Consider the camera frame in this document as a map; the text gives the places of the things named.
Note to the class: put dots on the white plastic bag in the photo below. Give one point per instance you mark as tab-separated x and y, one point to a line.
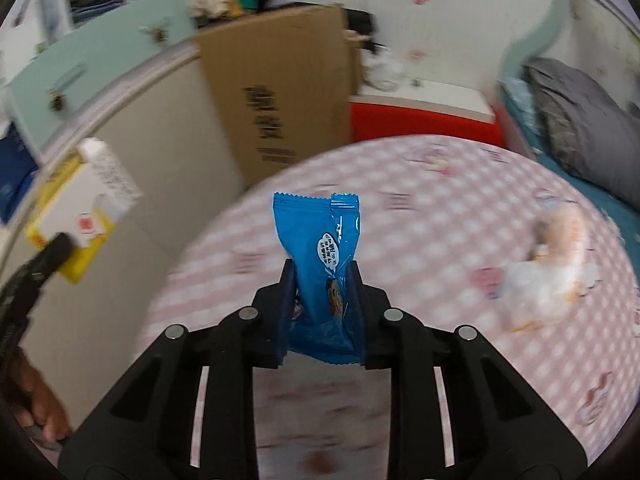
382	70

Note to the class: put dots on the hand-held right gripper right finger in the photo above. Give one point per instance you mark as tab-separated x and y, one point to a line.
356	310

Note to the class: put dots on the person's left hand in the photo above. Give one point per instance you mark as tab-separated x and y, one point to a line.
42	395

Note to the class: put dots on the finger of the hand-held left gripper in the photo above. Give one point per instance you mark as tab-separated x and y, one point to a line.
55	255

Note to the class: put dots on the blue striped cloth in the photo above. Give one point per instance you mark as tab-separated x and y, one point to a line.
517	105

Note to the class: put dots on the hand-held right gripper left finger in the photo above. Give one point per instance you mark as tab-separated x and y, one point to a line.
286	310

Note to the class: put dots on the pale wardrobe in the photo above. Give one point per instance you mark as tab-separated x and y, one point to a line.
450	25

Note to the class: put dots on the pine cone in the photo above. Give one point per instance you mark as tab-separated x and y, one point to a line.
57	102
160	35

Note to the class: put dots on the white yellow carton box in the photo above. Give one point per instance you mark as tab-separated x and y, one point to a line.
70	205

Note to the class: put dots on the beige cabinet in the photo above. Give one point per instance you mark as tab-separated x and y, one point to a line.
165	135

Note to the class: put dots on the teal drawer unit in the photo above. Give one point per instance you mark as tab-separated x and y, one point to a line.
100	45

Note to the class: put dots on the small cardboard box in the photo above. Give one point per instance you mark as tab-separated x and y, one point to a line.
354	65

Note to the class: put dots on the large cardboard box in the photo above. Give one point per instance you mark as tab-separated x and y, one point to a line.
280	60

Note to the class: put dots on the blue snack wrapper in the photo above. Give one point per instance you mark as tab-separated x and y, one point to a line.
312	240

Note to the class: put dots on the red white lidded storage box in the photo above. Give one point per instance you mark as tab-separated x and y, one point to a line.
410	120

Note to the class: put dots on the blue bag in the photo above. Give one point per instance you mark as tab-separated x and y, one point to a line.
12	170

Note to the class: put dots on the grey duvet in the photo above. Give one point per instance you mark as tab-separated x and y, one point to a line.
585	110

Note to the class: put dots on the pink checkered tablecloth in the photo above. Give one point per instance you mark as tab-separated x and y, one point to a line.
425	200

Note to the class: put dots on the teal bunk bed frame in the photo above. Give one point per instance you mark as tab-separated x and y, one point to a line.
545	25

